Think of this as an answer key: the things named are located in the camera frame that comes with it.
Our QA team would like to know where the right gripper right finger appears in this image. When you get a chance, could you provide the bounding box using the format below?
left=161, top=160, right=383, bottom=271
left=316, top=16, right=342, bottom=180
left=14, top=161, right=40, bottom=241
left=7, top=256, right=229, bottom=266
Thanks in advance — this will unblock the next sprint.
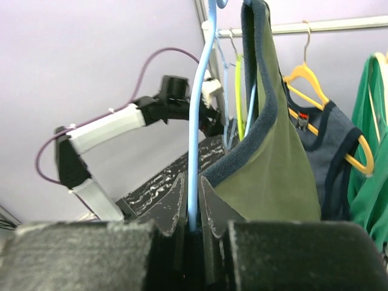
left=198, top=177, right=387, bottom=290

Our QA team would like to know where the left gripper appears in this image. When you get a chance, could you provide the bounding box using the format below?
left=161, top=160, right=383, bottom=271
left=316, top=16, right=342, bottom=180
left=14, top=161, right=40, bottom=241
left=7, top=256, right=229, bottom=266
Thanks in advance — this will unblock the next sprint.
left=198, top=104, right=224, bottom=138

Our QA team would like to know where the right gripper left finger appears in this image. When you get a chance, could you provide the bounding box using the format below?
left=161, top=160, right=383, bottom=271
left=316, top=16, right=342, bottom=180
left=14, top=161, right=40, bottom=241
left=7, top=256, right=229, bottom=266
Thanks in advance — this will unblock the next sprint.
left=1, top=174, right=187, bottom=290

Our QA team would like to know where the light blue wire hanger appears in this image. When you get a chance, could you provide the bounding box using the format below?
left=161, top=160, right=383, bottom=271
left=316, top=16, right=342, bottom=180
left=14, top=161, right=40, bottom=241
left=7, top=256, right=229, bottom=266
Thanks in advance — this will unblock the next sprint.
left=215, top=28, right=237, bottom=153

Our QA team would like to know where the lime green hanger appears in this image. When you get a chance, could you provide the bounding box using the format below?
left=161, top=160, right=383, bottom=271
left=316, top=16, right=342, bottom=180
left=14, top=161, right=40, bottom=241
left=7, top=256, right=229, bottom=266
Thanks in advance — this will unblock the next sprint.
left=229, top=28, right=245, bottom=141

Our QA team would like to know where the olive green tank top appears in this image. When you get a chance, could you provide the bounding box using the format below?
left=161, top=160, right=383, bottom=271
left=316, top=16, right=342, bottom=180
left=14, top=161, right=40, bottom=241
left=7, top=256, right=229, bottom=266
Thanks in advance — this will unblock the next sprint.
left=203, top=1, right=321, bottom=221

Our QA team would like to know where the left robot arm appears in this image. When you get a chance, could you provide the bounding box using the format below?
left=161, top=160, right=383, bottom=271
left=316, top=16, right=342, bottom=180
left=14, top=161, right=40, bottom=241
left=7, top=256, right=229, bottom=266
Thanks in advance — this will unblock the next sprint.
left=55, top=75, right=190, bottom=221

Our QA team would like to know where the navy blue tank top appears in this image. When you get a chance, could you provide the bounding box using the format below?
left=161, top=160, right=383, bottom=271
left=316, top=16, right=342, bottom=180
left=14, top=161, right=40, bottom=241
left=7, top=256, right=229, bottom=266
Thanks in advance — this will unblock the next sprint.
left=285, top=89, right=362, bottom=221

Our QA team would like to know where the yellow plastic hanger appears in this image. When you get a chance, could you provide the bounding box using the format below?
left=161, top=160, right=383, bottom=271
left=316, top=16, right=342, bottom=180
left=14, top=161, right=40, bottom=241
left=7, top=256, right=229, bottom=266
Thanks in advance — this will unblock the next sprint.
left=283, top=20, right=375, bottom=176

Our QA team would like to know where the cream white hanger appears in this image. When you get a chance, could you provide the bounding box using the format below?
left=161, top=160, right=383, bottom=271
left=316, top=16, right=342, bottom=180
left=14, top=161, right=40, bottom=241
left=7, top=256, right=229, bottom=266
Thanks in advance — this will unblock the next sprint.
left=367, top=52, right=387, bottom=142

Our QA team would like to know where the white clothes rack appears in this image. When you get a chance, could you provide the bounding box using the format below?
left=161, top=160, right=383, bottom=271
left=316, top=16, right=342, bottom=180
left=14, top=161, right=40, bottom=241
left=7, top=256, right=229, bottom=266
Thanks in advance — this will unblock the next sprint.
left=201, top=16, right=387, bottom=103

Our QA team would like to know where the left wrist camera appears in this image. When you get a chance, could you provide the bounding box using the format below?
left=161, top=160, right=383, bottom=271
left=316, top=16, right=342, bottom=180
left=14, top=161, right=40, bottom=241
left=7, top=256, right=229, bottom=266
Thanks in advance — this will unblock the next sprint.
left=201, top=70, right=223, bottom=108

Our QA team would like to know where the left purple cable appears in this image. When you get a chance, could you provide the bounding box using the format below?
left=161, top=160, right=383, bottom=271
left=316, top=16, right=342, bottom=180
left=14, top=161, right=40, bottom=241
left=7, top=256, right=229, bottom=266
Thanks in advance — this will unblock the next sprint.
left=35, top=47, right=201, bottom=213

